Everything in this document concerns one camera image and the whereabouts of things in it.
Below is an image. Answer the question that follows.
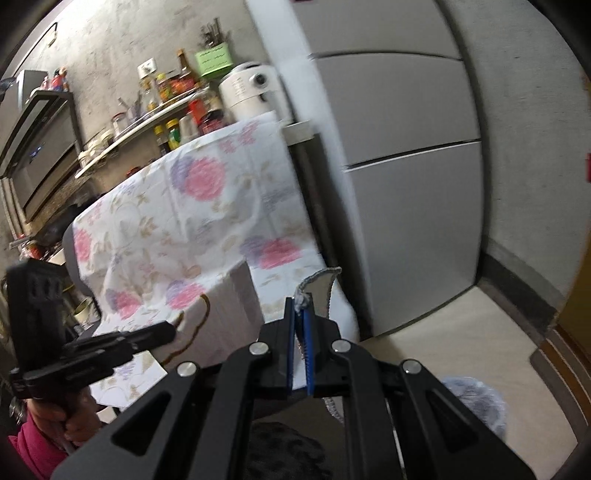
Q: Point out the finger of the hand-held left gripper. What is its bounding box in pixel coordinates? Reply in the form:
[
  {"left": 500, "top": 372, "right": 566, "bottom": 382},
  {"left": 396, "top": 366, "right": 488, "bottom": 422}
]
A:
[{"left": 69, "top": 320, "right": 178, "bottom": 356}]

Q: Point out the white air fryer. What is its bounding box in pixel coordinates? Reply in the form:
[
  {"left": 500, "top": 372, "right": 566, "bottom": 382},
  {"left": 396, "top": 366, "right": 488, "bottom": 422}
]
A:
[{"left": 218, "top": 61, "right": 291, "bottom": 123}]

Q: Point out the oil bottle with red label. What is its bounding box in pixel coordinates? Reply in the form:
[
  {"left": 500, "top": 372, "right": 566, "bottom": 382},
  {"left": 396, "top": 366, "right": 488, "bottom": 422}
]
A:
[{"left": 189, "top": 97, "right": 208, "bottom": 134}]

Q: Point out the person's left forearm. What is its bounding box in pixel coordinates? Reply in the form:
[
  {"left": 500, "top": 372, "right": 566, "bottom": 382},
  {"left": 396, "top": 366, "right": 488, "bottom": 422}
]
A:
[{"left": 7, "top": 406, "right": 70, "bottom": 480}]

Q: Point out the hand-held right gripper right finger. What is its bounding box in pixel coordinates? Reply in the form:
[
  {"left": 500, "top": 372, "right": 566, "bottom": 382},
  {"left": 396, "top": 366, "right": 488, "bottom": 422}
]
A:
[{"left": 300, "top": 308, "right": 539, "bottom": 480}]

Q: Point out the floral printed cloth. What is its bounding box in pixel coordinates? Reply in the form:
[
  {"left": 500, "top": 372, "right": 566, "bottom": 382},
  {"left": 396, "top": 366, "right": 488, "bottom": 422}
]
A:
[{"left": 73, "top": 111, "right": 361, "bottom": 409}]

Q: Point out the steel range hood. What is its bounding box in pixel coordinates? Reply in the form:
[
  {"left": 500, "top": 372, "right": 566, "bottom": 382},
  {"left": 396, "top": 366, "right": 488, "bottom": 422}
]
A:
[{"left": 0, "top": 69, "right": 86, "bottom": 222}]

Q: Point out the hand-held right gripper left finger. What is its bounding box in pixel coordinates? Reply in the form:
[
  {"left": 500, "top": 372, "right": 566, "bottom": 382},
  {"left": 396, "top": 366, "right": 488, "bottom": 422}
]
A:
[{"left": 48, "top": 298, "right": 296, "bottom": 480}]

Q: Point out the green utensil holder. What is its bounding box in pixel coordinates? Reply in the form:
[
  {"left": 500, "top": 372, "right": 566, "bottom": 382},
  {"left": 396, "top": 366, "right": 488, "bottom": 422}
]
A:
[{"left": 194, "top": 41, "right": 234, "bottom": 77}]

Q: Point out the red sauce jar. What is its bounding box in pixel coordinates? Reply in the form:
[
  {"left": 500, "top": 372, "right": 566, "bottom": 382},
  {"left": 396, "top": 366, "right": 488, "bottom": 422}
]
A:
[{"left": 198, "top": 108, "right": 227, "bottom": 134}]

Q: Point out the grey refrigerator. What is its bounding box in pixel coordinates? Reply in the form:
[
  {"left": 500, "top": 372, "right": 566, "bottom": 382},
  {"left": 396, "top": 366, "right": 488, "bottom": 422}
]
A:
[{"left": 245, "top": 0, "right": 490, "bottom": 337}]

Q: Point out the person's left hand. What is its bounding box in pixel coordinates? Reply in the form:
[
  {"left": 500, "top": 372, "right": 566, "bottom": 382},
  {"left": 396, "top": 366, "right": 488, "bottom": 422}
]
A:
[{"left": 28, "top": 388, "right": 105, "bottom": 450}]

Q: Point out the grey cloth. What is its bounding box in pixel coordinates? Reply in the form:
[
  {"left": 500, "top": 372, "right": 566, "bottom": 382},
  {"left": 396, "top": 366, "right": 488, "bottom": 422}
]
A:
[{"left": 293, "top": 267, "right": 345, "bottom": 365}]

